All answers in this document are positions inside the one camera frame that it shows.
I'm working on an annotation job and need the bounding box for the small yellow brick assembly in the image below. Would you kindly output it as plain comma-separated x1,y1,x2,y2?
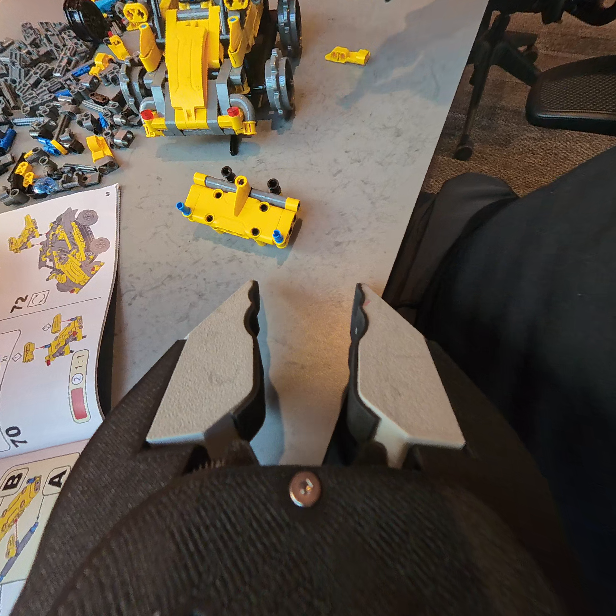
176,166,303,249

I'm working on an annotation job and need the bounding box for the pile of grey brick pieces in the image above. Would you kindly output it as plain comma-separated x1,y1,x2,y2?
0,21,145,208

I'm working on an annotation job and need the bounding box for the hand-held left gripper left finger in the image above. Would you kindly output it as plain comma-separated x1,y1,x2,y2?
145,280,266,465

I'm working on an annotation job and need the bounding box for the instruction booklet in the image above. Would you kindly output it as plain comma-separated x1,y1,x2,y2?
0,183,121,593

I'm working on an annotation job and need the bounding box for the black wheel tyre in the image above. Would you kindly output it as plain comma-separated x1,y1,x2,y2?
64,0,110,43

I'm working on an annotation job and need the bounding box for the person's dark clothing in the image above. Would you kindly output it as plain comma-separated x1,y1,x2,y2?
382,147,616,616

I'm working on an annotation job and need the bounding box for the yellow brick vehicle model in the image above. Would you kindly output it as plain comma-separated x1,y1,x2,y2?
119,0,304,157

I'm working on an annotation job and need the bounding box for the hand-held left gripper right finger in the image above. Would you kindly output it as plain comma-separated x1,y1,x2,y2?
327,283,466,470

